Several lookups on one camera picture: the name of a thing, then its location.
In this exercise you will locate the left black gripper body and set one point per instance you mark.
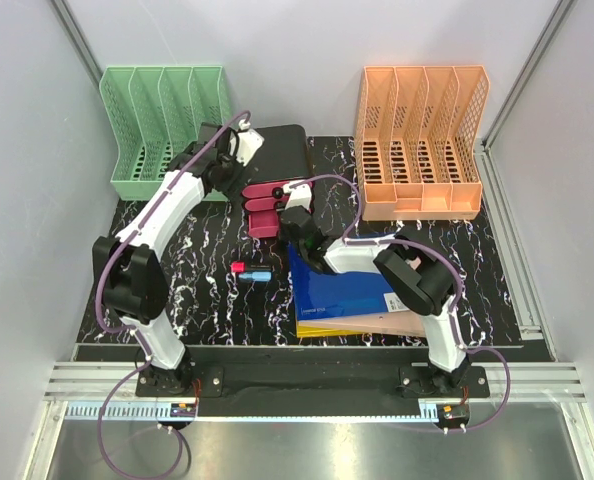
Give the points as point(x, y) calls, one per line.
point(232, 172)

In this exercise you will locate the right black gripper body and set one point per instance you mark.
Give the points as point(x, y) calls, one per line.
point(285, 236)

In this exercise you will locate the pink bottom drawer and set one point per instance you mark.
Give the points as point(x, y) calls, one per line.
point(263, 224)

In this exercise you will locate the pink drawer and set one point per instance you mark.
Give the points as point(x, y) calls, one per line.
point(263, 224)
point(265, 204)
point(274, 190)

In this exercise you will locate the pink top drawer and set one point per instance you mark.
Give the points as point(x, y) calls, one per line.
point(274, 190)

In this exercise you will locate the black drawer cabinet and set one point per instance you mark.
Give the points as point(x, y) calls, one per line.
point(284, 155)

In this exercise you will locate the blue highlighter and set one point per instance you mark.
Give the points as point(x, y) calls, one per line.
point(255, 276)

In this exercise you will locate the black pink-capped highlighter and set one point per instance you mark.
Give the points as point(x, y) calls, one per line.
point(240, 267)

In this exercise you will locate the blue folder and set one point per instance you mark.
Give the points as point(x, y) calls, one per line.
point(322, 297)

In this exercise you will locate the orange file organizer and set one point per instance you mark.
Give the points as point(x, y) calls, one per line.
point(414, 141)

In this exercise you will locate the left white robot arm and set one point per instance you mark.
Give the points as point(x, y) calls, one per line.
point(132, 292)

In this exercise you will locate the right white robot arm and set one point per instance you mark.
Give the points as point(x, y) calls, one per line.
point(424, 280)

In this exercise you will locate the green file organizer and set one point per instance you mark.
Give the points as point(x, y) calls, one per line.
point(155, 112)

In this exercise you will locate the yellow folder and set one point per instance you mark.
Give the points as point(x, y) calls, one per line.
point(305, 331)

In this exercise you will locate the pink folder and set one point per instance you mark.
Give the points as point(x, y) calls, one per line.
point(392, 325)

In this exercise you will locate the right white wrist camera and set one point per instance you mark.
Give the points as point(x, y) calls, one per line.
point(299, 195)

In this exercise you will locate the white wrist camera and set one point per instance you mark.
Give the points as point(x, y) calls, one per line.
point(299, 195)
point(245, 143)

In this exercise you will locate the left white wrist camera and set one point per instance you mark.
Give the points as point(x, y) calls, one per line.
point(245, 143)

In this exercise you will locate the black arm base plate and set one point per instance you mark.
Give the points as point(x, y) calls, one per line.
point(222, 380)

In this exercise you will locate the aluminium frame rail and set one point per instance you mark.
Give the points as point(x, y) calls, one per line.
point(530, 382)

